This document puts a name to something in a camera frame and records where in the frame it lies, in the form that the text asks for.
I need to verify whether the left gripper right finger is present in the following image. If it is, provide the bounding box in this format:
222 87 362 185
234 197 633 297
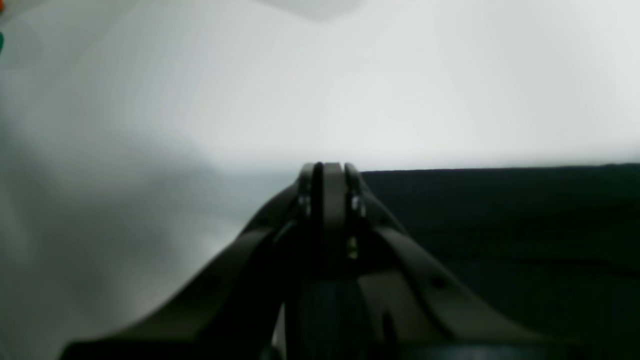
345 163 586 360

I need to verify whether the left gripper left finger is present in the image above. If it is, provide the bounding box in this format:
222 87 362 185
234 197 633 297
61 162 346 360

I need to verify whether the black T-shirt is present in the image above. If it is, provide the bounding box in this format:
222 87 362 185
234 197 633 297
363 164 640 360

